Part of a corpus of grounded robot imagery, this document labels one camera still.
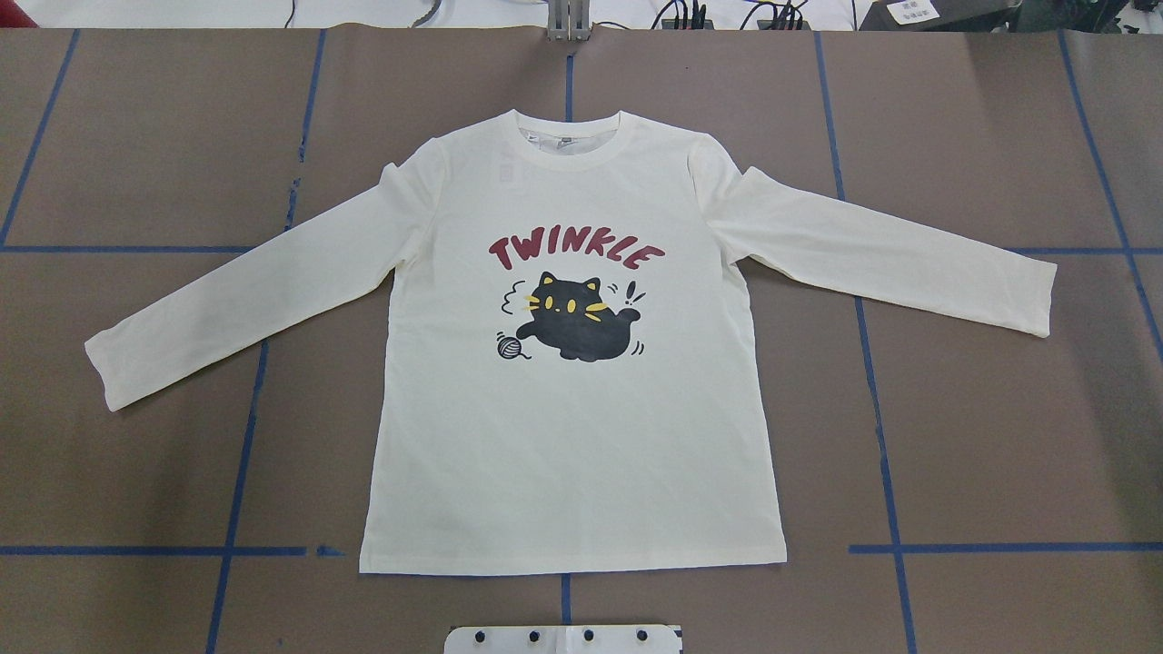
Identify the cream long-sleeve cat shirt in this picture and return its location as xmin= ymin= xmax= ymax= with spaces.
xmin=84 ymin=111 xmax=1058 ymax=576

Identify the grey aluminium frame post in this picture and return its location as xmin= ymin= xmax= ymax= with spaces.
xmin=547 ymin=0 xmax=592 ymax=42

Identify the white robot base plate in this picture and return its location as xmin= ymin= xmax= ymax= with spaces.
xmin=443 ymin=624 xmax=684 ymax=653

